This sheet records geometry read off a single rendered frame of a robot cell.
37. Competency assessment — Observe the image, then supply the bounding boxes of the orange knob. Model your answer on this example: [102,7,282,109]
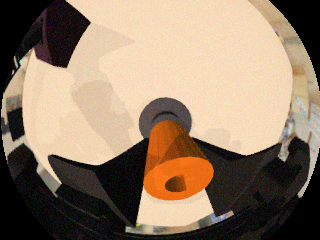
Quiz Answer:
[143,121,213,201]

